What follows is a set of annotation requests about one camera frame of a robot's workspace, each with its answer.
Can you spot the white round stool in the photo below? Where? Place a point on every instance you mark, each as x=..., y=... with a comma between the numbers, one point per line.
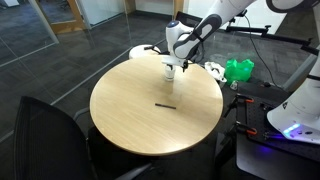
x=140, y=52

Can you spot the small clear plastic object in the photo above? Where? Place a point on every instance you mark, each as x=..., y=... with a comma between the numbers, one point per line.
x=234, y=85

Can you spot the white paper cup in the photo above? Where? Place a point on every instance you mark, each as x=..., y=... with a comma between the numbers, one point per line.
x=169, y=76

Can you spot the wooden door frame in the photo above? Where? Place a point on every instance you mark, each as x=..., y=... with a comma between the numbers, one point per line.
x=68, y=26

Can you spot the green plastic bag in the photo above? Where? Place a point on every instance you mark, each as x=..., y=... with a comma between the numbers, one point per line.
x=238, y=70

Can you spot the grey slanted metal bar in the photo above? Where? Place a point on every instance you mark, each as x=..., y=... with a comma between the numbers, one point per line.
x=300, y=71

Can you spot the wrist camera on white mount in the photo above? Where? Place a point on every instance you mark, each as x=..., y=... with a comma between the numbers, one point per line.
x=171, y=61

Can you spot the black robot stand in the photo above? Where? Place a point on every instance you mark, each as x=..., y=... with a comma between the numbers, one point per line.
x=260, y=166

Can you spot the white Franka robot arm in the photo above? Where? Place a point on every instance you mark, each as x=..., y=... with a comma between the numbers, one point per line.
x=173, y=33

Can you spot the black marker pen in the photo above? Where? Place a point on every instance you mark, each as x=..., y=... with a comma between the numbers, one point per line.
x=165, y=106

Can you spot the white crumpled plastic bag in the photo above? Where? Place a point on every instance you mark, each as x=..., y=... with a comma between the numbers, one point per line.
x=215, y=70

